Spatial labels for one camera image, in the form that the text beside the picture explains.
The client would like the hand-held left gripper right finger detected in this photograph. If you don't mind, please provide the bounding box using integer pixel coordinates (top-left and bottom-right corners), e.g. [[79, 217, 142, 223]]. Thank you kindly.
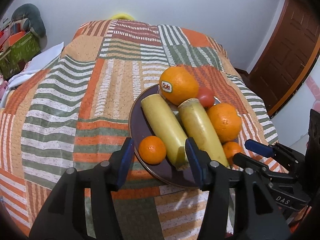
[[184, 137, 292, 240]]

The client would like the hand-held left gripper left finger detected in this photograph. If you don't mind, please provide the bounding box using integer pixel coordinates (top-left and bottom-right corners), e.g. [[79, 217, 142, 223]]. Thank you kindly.
[[29, 137, 135, 240]]

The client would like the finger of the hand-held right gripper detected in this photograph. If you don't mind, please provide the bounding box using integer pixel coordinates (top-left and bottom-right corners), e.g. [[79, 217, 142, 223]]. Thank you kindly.
[[244, 139, 307, 167], [232, 153, 298, 184]]

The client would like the small tangerine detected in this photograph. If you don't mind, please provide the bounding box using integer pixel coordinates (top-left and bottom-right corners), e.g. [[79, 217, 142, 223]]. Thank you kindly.
[[138, 135, 167, 165], [222, 141, 242, 166]]

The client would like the purple plate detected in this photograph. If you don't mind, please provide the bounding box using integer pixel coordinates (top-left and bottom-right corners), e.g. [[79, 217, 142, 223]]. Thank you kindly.
[[128, 84, 247, 188]]

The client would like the yellow banana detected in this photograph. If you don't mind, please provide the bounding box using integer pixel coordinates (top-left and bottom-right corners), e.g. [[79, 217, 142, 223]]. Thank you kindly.
[[140, 94, 189, 167], [178, 98, 230, 170]]

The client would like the large plain orange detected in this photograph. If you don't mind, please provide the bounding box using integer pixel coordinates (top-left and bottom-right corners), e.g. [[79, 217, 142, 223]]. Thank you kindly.
[[207, 103, 242, 143]]

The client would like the red tomato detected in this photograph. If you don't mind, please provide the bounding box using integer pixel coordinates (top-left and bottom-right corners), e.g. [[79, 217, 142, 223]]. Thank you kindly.
[[197, 87, 215, 108]]

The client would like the large orange with sticker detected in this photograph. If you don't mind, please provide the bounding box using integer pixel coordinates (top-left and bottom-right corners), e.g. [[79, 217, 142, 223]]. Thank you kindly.
[[159, 66, 200, 105]]

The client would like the striped patchwork blanket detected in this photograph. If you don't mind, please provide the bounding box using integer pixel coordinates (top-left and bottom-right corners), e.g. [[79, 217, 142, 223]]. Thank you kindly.
[[0, 19, 290, 240]]

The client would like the brown wooden door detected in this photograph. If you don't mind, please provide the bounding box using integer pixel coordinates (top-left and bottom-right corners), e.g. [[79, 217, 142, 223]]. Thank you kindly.
[[249, 0, 320, 118]]

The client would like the white cloth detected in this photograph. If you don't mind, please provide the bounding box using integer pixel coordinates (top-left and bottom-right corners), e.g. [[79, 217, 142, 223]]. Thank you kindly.
[[0, 42, 65, 105]]

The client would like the green storage box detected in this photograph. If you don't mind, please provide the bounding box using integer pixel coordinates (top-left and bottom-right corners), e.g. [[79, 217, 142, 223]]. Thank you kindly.
[[0, 31, 42, 80]]

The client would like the orange cardboard box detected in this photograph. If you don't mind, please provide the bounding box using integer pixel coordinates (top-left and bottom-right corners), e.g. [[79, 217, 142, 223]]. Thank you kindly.
[[0, 31, 27, 53]]

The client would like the grey plush toy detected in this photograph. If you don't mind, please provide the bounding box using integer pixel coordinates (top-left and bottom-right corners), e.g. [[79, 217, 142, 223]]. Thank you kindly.
[[11, 3, 47, 37]]

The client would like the yellow foam ring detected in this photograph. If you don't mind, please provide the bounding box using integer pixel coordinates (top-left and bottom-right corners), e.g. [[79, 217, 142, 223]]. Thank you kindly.
[[109, 12, 134, 20]]

